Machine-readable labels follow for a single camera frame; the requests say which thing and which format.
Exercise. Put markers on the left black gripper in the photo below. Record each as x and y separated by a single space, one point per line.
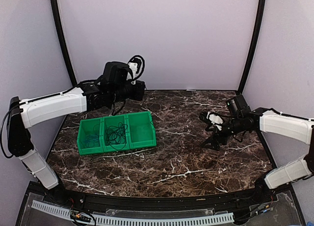
139 95

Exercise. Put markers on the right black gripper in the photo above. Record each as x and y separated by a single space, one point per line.
213 139

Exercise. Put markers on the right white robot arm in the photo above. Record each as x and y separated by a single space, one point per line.
267 121

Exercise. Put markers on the right green plastic bin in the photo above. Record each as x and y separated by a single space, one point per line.
141 130

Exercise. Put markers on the left green plastic bin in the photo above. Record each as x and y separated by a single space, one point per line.
90 135

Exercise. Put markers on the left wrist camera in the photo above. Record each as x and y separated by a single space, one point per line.
116 72

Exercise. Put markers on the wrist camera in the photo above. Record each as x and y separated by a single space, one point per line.
238 106
116 72

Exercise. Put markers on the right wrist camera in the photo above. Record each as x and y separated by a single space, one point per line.
238 106

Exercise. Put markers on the black front rail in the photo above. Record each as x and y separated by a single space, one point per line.
238 201

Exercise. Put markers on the white slotted cable duct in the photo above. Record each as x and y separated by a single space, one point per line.
102 220

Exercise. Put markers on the left black frame post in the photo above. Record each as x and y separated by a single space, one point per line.
62 41

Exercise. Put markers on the black frame post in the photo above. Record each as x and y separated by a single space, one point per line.
253 45
62 41

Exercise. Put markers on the right black frame post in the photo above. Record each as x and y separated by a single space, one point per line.
253 45

